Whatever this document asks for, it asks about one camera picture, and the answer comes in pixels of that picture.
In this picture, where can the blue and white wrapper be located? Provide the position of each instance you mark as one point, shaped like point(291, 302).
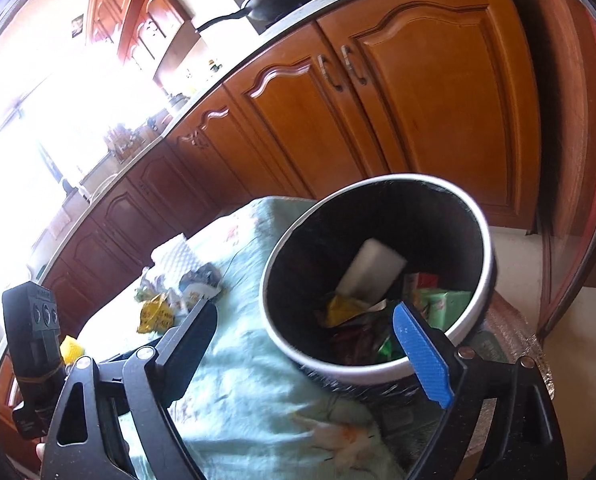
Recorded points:
point(200, 280)

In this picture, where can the utensil rack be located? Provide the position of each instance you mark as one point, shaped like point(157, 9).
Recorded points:
point(123, 141)

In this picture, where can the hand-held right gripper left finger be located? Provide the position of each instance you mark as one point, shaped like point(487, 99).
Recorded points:
point(188, 350)

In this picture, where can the kitchen window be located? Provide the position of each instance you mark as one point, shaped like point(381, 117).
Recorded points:
point(53, 110)

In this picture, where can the red wooden door frame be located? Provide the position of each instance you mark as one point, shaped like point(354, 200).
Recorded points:
point(578, 160)

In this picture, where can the teal floral tablecloth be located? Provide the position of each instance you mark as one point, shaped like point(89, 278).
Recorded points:
point(248, 400)

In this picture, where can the green packet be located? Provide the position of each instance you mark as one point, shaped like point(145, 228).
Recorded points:
point(445, 305)

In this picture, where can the wooden wall cabinets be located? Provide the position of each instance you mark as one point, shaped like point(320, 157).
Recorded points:
point(133, 15)

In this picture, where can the white foam block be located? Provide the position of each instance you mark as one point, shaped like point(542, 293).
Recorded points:
point(373, 265)

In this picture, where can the white bin with black liner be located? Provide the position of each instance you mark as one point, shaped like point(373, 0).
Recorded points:
point(298, 320)

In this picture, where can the yellow printed wrapper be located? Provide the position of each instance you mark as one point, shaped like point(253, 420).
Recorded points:
point(154, 316)

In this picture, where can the dark red wrapper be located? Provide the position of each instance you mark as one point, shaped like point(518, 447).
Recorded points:
point(360, 342)

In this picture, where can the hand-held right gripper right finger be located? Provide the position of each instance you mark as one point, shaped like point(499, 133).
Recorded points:
point(423, 360)

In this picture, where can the wooden base cabinets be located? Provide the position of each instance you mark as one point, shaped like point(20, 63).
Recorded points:
point(358, 125)

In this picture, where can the white foam fruit net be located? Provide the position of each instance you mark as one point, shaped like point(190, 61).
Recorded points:
point(178, 257)

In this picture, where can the red snack packet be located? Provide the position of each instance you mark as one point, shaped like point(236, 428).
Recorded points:
point(420, 281)

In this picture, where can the yellow foam fruit net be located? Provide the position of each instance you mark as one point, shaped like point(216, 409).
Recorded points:
point(72, 351)

